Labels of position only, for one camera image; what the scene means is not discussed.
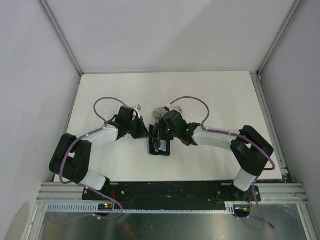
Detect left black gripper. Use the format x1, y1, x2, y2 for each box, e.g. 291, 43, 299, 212
125, 116, 151, 140

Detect patterned glasses case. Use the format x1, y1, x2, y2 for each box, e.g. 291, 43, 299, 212
152, 106, 183, 120

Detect blue cleaning cloth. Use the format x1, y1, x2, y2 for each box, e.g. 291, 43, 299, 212
154, 140, 167, 152

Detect black rectangular glasses case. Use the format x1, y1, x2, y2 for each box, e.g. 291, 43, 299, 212
148, 137, 171, 157

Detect black sunglasses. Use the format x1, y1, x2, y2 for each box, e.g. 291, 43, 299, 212
150, 122, 161, 153

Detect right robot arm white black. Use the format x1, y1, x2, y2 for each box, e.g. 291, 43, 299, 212
152, 110, 275, 201

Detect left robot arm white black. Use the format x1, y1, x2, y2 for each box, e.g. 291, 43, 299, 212
49, 105, 151, 200

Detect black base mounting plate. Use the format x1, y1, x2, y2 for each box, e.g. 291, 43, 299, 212
82, 180, 261, 210

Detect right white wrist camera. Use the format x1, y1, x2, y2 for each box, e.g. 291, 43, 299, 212
164, 104, 175, 112

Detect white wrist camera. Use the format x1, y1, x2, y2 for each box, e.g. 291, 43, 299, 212
133, 104, 142, 119
164, 104, 175, 112

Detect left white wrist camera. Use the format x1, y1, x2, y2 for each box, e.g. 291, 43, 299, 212
133, 104, 142, 119

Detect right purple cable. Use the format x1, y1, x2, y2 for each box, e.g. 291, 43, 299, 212
168, 96, 276, 230

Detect white slotted cable duct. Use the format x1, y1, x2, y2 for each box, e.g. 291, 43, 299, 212
46, 202, 235, 214

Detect left aluminium corner post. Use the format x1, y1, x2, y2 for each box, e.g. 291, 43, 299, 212
37, 0, 84, 77

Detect aluminium corner post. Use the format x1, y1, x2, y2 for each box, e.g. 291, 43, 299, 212
256, 0, 305, 76
37, 0, 84, 77

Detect right aluminium corner post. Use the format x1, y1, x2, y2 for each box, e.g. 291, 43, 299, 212
256, 0, 305, 76

